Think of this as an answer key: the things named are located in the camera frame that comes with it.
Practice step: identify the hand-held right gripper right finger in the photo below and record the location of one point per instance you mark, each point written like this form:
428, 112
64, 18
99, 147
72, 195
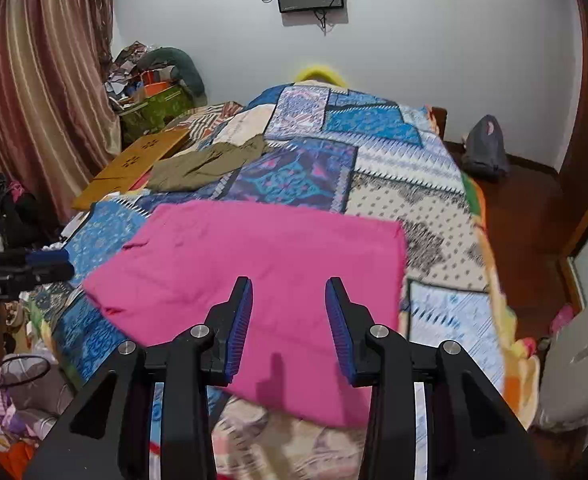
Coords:
341, 332

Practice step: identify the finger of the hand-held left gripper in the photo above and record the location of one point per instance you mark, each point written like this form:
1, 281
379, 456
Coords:
49, 274
49, 256

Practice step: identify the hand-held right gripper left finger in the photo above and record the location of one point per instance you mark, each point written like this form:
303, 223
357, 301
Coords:
239, 332

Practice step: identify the pink pants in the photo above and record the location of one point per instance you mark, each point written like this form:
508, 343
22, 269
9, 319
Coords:
274, 265

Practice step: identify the olive green pants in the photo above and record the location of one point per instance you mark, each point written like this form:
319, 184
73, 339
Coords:
204, 162

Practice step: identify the beige floral bed sheet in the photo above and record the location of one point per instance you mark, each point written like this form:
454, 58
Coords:
284, 445

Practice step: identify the pile of mixed clothes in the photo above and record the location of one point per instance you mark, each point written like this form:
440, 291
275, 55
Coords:
14, 400

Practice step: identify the striped pink curtain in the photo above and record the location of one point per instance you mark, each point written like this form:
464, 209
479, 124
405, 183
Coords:
39, 85

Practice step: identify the patchwork printed blanket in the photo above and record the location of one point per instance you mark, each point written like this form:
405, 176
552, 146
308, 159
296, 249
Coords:
374, 170

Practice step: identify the orange fleece blanket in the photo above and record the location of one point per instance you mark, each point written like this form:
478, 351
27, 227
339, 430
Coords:
516, 360

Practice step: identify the green patterned box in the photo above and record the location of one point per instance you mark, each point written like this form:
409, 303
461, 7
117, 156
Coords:
156, 110

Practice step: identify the pile of paper clutter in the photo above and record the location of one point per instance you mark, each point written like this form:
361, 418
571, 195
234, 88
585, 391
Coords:
129, 67

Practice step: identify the pink cloth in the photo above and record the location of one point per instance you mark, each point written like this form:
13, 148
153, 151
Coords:
562, 317

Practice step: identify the grey green bolster pillow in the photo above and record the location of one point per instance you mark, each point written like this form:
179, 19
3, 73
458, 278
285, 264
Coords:
186, 67

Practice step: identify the grey bag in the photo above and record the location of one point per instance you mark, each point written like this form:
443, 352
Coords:
485, 147

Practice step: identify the white rounded appliance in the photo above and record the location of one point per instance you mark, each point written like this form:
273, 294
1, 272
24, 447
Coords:
579, 360

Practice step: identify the yellow headboard object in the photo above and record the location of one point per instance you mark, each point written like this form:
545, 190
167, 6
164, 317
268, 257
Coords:
321, 72

